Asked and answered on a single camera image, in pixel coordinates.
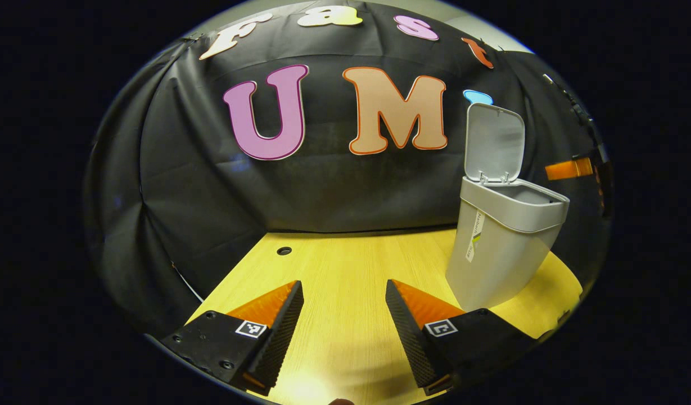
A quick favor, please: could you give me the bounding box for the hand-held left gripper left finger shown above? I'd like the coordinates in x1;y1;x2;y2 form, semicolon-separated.
161;280;304;394

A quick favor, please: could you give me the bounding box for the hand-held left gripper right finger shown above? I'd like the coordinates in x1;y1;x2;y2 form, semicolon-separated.
386;278;540;396

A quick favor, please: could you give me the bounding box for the white desktop garbage bin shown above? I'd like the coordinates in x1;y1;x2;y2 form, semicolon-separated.
445;103;571;312

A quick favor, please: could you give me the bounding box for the black backdrop cloth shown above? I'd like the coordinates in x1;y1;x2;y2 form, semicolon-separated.
84;0;610;338

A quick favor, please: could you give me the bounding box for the wooden desktop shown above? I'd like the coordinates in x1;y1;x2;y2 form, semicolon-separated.
185;228;583;405

